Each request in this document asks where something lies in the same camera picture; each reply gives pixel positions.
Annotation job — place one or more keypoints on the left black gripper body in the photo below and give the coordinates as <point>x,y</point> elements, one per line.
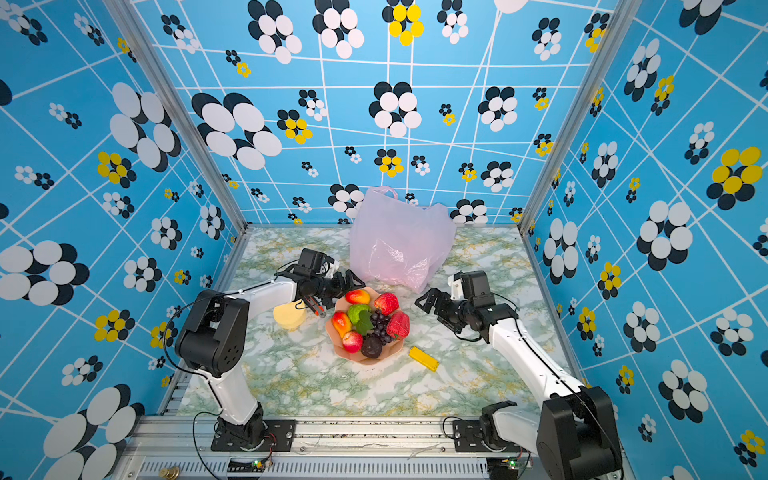
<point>334,286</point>

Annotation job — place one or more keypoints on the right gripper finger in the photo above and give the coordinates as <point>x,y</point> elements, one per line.
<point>428,301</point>
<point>453,323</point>

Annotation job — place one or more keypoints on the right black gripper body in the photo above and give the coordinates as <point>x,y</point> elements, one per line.
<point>454,311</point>

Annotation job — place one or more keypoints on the red crinkled strawberry fruit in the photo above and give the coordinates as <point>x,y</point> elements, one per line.
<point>399,325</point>

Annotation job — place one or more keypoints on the red apple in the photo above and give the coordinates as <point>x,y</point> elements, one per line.
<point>386,304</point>

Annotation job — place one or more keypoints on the pink translucent plastic bag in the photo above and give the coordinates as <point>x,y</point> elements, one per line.
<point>397,242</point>

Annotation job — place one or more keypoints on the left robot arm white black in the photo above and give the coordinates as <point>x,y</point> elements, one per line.
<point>211,344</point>

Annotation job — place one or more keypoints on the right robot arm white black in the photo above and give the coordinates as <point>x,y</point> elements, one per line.
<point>575,434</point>

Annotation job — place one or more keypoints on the red yellow mango top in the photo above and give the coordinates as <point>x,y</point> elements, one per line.
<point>358,297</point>

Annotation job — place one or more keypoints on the orange red mango left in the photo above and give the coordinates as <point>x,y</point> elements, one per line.
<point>341,323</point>

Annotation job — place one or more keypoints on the green crinkled fruit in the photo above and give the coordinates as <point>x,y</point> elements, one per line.
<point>356,311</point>

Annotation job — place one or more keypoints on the yellow round sponge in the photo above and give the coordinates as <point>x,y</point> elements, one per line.
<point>290,316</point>

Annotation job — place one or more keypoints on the yellow rectangular block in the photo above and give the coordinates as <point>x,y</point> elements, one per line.
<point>424,359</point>

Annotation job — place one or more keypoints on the green grape leaf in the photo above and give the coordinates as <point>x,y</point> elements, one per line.
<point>364,323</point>

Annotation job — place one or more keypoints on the red peach bottom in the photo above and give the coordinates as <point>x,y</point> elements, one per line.
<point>352,342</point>

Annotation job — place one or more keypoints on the dark purple grape bunch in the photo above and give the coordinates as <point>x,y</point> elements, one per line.
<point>380,324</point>

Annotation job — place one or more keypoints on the dark purple plum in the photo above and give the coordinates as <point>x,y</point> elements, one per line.
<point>372,347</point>

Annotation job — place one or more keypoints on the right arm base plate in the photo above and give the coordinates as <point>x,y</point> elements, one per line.
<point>468,438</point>

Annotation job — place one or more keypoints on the aluminium front rail frame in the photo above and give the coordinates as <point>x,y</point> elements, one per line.
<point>178,447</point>

